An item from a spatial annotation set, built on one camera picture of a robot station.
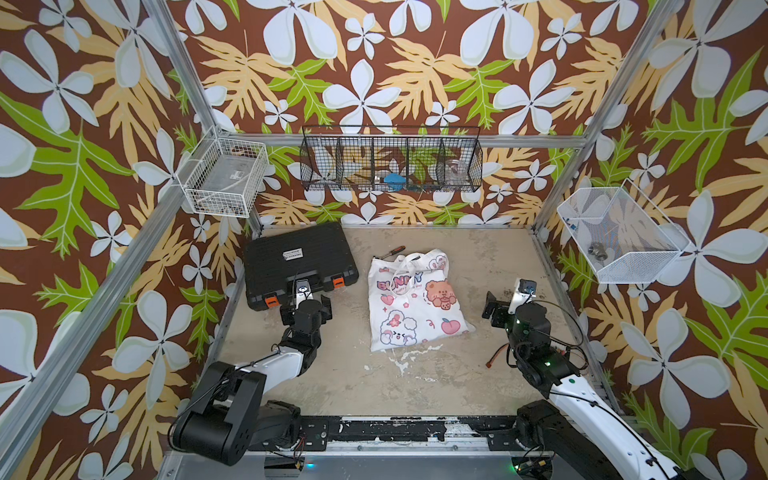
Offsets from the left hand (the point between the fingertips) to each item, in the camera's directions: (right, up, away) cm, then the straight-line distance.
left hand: (306, 296), depth 90 cm
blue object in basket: (+27, +36, +3) cm, 45 cm away
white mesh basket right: (+89, +18, -10) cm, 91 cm away
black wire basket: (+26, +45, +7) cm, 52 cm away
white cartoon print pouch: (+32, -1, +1) cm, 32 cm away
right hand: (+56, +2, -9) cm, 57 cm away
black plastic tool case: (-15, +10, +14) cm, 23 cm away
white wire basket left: (-24, +35, -4) cm, 43 cm away
